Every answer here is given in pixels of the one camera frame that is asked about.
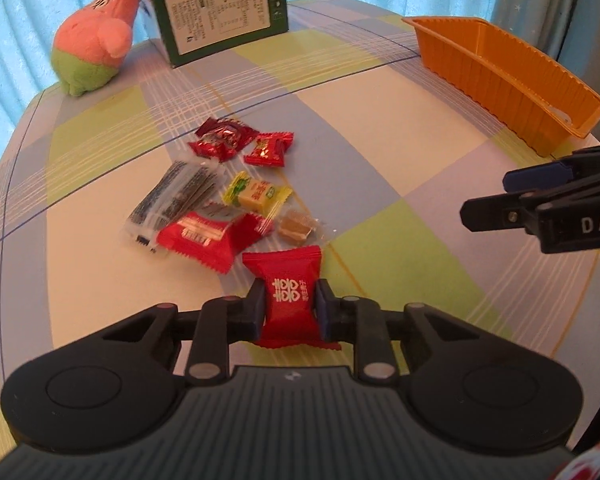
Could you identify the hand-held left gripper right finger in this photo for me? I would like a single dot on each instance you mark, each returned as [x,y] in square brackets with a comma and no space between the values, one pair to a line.
[324,310]

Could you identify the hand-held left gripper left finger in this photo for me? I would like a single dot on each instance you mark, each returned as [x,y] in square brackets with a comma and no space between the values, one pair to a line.
[256,310]

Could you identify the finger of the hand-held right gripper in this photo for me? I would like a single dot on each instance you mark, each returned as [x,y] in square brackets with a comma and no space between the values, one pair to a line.
[495,212]
[537,176]

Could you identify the red packet with white symbol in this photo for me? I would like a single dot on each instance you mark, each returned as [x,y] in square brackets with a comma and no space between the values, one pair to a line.
[290,295]

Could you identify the brown candy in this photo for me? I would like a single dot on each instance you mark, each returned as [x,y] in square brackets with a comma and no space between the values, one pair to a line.
[295,225]

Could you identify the large red snack packet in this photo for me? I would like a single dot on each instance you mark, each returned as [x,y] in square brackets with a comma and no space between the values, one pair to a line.
[200,232]

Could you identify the orange plastic tray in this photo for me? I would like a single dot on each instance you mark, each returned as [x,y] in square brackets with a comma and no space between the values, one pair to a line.
[505,75]

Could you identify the yellow green candy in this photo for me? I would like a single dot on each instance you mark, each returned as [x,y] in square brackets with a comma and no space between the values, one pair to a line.
[255,192]

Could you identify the silver black striped packet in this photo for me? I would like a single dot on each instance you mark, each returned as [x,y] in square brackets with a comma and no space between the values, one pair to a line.
[155,200]
[190,190]

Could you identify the small red candy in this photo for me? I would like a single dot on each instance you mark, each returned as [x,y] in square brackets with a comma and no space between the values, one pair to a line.
[269,150]

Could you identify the red foil candy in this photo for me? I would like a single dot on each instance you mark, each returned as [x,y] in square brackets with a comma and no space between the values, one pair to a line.
[207,149]

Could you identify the dark red candy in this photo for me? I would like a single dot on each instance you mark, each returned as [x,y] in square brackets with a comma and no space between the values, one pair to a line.
[232,130]

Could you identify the red white patterned cloth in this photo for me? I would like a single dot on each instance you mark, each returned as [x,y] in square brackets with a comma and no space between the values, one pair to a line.
[592,462]

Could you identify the green cardboard box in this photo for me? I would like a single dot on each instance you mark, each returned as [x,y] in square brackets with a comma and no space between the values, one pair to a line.
[220,15]

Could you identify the pink starfish plush toy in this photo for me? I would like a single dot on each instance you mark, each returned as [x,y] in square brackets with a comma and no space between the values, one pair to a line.
[95,35]

